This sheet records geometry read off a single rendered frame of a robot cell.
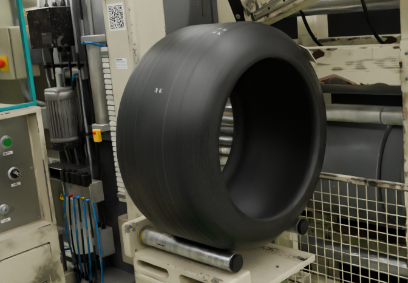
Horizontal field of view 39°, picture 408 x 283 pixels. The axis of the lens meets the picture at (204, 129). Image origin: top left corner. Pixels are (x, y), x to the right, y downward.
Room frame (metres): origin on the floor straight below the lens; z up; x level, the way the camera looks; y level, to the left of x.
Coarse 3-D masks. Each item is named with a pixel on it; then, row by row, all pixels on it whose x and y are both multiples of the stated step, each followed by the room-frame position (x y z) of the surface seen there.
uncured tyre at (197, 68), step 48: (192, 48) 1.33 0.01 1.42; (240, 48) 1.33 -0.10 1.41; (288, 48) 1.45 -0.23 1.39; (144, 96) 1.32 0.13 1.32; (192, 96) 1.24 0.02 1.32; (240, 96) 1.73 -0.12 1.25; (288, 96) 1.67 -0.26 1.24; (144, 144) 1.28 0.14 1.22; (192, 144) 1.22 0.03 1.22; (240, 144) 1.72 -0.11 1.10; (288, 144) 1.67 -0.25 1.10; (144, 192) 1.31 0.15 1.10; (192, 192) 1.22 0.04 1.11; (240, 192) 1.66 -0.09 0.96; (288, 192) 1.58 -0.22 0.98; (192, 240) 1.38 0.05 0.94; (240, 240) 1.30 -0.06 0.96
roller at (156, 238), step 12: (144, 228) 1.54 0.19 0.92; (144, 240) 1.51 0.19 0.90; (156, 240) 1.48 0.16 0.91; (168, 240) 1.45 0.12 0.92; (180, 240) 1.43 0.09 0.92; (180, 252) 1.41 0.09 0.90; (192, 252) 1.38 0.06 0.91; (204, 252) 1.36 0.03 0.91; (216, 252) 1.34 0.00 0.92; (228, 252) 1.32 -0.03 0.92; (216, 264) 1.32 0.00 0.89; (228, 264) 1.29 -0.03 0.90; (240, 264) 1.31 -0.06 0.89
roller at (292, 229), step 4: (296, 220) 1.50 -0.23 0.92; (300, 220) 1.50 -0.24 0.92; (304, 220) 1.50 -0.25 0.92; (292, 224) 1.50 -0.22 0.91; (296, 224) 1.49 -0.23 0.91; (300, 224) 1.49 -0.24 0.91; (304, 224) 1.50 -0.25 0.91; (288, 228) 1.51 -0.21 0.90; (292, 228) 1.50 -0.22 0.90; (296, 228) 1.49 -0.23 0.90; (300, 228) 1.49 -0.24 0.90; (304, 228) 1.50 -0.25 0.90; (292, 232) 1.51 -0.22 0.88; (296, 232) 1.49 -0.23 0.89; (300, 232) 1.49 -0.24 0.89; (304, 232) 1.50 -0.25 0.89
